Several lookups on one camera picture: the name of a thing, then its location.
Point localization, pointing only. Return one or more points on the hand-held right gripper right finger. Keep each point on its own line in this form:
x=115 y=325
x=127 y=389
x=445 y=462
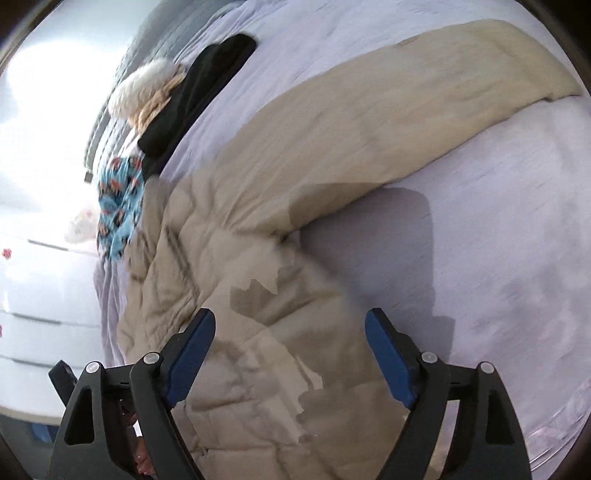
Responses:
x=388 y=350

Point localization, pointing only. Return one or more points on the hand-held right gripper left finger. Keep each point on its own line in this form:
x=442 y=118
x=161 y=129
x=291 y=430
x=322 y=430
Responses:
x=194 y=348

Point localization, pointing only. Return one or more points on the beige puffer jacket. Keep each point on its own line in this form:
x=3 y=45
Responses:
x=277 y=184

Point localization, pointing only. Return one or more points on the person's foot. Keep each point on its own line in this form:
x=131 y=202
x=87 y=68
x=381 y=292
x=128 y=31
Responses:
x=141 y=461

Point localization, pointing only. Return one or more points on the blue printed cloth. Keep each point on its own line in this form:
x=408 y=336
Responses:
x=117 y=203

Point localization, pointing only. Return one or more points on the white chest of drawers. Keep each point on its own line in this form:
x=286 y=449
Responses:
x=41 y=286

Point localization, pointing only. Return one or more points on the white plastic bag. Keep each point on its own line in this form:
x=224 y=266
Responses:
x=81 y=226

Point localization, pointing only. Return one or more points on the lavender bed blanket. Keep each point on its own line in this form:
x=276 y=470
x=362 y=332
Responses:
x=485 y=207

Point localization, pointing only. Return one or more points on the cream knitted pillow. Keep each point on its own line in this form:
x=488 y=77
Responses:
x=152 y=113

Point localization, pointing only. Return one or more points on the black folded garment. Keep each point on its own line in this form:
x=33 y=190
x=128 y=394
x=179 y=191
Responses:
x=194 y=101

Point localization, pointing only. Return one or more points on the cream round cushion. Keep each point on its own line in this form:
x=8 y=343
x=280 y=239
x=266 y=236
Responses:
x=143 y=85

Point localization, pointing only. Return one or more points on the grey padded headboard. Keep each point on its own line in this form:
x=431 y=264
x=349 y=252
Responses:
x=152 y=41

